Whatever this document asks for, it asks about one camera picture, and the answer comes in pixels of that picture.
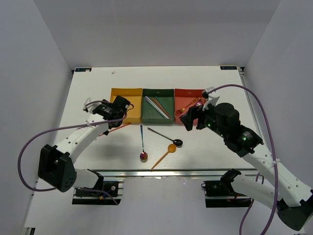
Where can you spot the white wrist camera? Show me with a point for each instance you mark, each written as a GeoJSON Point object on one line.
{"type": "Point", "coordinates": [87, 103]}
{"type": "Point", "coordinates": [211, 96]}

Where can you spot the aluminium table front rail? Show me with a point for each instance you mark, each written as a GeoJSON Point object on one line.
{"type": "Point", "coordinates": [159, 173]}

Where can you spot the gold fork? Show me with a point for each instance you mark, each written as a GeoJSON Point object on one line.
{"type": "Point", "coordinates": [181, 110]}

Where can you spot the teal chopstick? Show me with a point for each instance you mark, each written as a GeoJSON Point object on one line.
{"type": "Point", "coordinates": [164, 107]}
{"type": "Point", "coordinates": [159, 104]}

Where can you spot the black spoon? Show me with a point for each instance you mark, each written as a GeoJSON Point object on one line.
{"type": "Point", "coordinates": [176, 142]}

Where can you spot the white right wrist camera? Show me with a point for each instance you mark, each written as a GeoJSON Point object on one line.
{"type": "Point", "coordinates": [211, 96]}

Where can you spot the orange plastic spoon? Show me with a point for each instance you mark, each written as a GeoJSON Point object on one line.
{"type": "Point", "coordinates": [171, 149]}

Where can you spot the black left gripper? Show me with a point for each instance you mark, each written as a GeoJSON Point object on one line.
{"type": "Point", "coordinates": [105, 103]}

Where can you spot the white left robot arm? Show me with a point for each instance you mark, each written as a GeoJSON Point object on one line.
{"type": "Point", "coordinates": [56, 165]}

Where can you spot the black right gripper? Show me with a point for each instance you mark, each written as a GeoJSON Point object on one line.
{"type": "Point", "coordinates": [195, 112]}

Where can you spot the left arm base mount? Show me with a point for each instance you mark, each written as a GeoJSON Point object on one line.
{"type": "Point", "coordinates": [100, 191]}

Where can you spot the iridescent rainbow spoon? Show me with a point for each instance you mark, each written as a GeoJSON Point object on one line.
{"type": "Point", "coordinates": [143, 154]}

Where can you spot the orange chopstick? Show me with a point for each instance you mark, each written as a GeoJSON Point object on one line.
{"type": "Point", "coordinates": [117, 128]}
{"type": "Point", "coordinates": [161, 107]}

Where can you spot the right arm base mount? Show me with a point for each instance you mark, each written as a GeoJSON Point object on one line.
{"type": "Point", "coordinates": [220, 193]}

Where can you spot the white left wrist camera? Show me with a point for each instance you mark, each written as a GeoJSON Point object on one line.
{"type": "Point", "coordinates": [87, 103]}

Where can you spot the red container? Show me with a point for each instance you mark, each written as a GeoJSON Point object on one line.
{"type": "Point", "coordinates": [182, 98]}

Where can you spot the green container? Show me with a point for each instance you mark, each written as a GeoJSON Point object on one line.
{"type": "Point", "coordinates": [149, 115]}

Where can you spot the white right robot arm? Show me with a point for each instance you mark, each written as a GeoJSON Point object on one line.
{"type": "Point", "coordinates": [290, 198]}

